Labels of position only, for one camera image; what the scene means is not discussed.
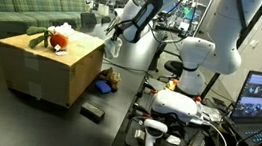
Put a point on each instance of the white wall switch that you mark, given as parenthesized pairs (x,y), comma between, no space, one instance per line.
(253,43)

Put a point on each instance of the clear plastic bag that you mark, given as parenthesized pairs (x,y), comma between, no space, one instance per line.
(211,113)

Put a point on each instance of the white VR headset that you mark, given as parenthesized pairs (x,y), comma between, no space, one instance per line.
(174,105)

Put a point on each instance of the small yellow green bottle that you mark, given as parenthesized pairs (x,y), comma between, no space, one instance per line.
(171,85)

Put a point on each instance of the black rectangular block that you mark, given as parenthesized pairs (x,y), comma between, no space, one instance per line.
(92,110)

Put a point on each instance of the black metal pole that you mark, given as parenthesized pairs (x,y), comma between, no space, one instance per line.
(210,85)

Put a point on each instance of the blue bean bag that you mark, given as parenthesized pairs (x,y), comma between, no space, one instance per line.
(102,87)

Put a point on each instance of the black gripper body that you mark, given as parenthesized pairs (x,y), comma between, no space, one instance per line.
(117,33)

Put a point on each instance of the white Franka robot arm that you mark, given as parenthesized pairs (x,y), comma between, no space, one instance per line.
(222,44)

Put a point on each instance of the white VR controller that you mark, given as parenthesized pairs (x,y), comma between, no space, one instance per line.
(154,126)

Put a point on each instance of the brown plush toy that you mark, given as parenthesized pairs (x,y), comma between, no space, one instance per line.
(111,77)

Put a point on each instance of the red plush with green leaves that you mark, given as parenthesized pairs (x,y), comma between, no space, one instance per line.
(59,40)

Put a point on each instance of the green plaid sofa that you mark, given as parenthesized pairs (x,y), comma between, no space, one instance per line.
(18,7)

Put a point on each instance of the white plastic bag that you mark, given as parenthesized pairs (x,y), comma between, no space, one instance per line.
(64,29)

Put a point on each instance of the white towel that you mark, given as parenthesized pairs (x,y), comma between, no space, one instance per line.
(112,49)

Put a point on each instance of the large cardboard box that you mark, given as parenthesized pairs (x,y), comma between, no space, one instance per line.
(53,73)

